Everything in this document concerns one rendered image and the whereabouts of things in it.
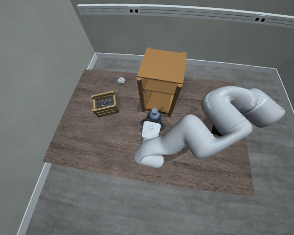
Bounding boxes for blue-grey cylinder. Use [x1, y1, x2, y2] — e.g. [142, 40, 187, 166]
[149, 108, 159, 123]

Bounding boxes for small wooden crate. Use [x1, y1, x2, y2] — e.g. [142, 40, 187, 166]
[92, 92, 119, 117]

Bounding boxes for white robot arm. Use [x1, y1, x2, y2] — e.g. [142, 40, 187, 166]
[134, 86, 285, 168]

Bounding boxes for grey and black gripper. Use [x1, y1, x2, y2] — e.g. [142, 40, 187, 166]
[140, 112, 165, 139]

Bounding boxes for brown wooden shelving unit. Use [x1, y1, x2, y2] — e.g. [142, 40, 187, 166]
[137, 47, 187, 117]

